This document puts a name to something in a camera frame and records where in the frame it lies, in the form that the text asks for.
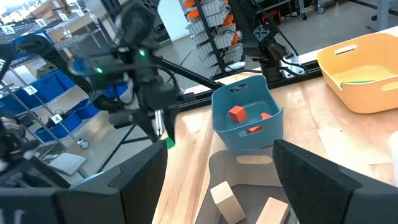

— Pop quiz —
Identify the cardboard box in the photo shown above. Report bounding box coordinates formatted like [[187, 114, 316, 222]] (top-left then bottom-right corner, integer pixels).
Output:
[[46, 14, 105, 43]]

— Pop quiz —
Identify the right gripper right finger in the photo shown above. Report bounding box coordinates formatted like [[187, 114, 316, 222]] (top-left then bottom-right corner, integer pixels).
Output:
[[272, 139, 398, 224]]

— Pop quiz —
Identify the blue storage bin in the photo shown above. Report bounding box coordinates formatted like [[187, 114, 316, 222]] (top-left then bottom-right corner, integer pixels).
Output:
[[34, 99, 102, 143], [30, 70, 78, 100]]

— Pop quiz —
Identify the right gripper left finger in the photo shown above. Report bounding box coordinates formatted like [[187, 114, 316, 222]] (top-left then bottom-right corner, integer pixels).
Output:
[[68, 139, 169, 224]]

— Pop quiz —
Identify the yellow plastic bin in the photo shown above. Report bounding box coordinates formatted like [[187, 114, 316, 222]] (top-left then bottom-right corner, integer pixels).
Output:
[[317, 32, 398, 114]]

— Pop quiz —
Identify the white plastic bin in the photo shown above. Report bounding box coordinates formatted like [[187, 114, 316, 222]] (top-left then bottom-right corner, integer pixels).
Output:
[[388, 130, 398, 187]]

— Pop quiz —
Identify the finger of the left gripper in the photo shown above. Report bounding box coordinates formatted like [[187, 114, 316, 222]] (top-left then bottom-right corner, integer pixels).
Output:
[[162, 108, 179, 145], [134, 108, 158, 142]]

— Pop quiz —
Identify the grey padded stool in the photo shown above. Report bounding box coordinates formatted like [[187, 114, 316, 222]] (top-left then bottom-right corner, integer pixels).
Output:
[[49, 152, 88, 178]]

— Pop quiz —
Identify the orange cube block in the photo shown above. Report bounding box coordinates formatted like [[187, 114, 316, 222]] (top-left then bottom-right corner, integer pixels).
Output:
[[228, 105, 248, 124]]

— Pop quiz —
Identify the long wooden plank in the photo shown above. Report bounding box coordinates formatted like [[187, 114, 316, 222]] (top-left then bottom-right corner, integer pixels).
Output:
[[255, 196, 290, 224]]

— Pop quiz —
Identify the wooden rectangular block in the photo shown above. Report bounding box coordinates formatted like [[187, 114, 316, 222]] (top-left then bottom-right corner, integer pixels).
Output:
[[210, 180, 247, 224]]

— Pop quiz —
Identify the small parts bin rack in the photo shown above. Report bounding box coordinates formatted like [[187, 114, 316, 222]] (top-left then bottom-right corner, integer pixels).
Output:
[[183, 0, 246, 77]]

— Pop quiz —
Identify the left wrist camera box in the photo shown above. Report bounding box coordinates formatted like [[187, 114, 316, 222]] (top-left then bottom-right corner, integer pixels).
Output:
[[70, 55, 133, 93]]

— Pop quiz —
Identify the orange arch block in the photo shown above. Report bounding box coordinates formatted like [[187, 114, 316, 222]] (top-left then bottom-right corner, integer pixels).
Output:
[[245, 112, 272, 135]]

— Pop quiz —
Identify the teal plastic bin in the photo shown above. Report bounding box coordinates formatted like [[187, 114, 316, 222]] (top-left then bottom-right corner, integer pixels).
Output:
[[211, 74, 285, 152]]

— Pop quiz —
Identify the grey translucent plastic bin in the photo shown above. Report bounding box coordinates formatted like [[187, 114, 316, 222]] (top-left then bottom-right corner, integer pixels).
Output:
[[194, 150, 299, 224]]

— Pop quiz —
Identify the green rectangular block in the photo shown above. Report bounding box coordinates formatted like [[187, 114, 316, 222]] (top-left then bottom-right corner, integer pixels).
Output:
[[340, 80, 376, 90]]

